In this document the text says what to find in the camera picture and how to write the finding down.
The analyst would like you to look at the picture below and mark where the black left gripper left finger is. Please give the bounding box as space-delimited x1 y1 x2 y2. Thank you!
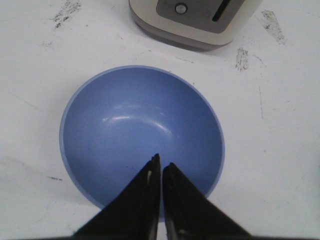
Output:
71 154 161 240

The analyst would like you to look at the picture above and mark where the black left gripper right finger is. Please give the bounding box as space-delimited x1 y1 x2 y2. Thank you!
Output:
162 163 252 240

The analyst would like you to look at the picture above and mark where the blue bowl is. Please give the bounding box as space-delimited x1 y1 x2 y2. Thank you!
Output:
59 65 225 209

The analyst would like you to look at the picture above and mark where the cream and steel toaster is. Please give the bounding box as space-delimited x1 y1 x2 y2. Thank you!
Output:
128 0 244 50

